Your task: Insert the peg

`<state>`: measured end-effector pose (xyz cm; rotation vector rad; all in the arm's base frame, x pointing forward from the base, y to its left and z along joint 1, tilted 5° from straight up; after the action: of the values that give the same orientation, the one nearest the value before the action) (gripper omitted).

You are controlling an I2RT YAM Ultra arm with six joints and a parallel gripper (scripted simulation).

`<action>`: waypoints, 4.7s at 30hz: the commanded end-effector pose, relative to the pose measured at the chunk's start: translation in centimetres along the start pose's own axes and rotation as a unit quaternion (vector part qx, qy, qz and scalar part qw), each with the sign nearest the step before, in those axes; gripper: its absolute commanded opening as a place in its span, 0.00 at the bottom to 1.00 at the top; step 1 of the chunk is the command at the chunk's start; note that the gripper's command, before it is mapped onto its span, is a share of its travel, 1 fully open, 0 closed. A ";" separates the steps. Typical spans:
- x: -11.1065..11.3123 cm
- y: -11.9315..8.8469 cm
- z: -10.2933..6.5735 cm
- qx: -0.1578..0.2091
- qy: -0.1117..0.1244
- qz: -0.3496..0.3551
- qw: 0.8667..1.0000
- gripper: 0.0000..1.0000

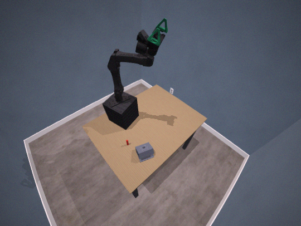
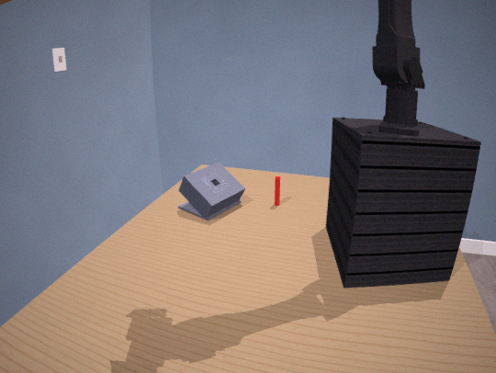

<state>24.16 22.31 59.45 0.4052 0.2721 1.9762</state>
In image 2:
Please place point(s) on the grey sloped panel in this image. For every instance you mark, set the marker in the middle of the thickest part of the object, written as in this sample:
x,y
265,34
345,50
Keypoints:
x,y
210,191

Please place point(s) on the red rectangular peg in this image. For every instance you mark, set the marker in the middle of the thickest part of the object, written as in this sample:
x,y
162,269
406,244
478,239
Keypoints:
x,y
277,190

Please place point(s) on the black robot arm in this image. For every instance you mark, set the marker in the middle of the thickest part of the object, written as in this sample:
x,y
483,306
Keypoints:
x,y
396,63

